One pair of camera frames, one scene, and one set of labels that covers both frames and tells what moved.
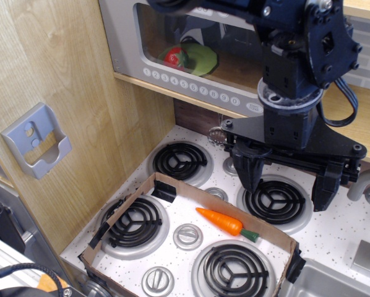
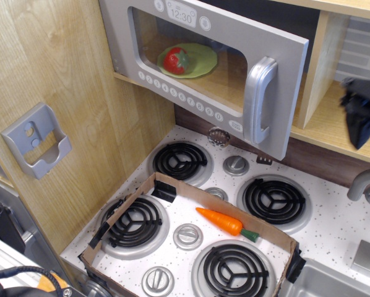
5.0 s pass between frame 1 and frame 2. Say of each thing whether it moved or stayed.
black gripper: moved
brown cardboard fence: stayed
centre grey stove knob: stayed
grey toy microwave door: stayed
